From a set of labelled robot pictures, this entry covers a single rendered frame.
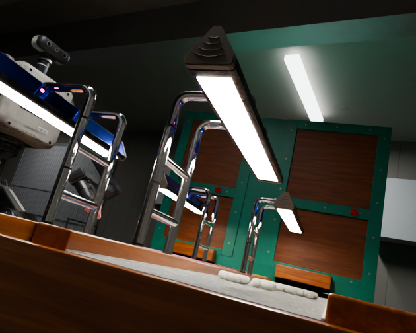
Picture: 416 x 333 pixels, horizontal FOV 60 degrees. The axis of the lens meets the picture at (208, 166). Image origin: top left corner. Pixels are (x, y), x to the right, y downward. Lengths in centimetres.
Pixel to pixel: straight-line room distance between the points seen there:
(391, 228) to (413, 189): 46
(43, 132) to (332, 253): 166
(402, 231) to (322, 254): 198
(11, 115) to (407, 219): 356
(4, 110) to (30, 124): 13
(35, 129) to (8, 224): 108
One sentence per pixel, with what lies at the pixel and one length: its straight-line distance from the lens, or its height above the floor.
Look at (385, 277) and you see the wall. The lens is 434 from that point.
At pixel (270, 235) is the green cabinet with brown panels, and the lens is 222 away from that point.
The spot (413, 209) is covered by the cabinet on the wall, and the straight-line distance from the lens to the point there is 414.
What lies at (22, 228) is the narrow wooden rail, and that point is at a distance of 87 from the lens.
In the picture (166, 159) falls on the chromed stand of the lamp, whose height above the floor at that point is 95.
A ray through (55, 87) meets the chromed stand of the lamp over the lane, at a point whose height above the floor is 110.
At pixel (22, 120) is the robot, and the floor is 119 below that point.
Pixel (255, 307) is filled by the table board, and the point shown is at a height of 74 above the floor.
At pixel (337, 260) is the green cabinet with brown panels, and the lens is 220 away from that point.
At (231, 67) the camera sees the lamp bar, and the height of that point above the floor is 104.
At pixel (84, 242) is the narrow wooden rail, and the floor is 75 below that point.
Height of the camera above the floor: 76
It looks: 15 degrees up
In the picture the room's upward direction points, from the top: 14 degrees clockwise
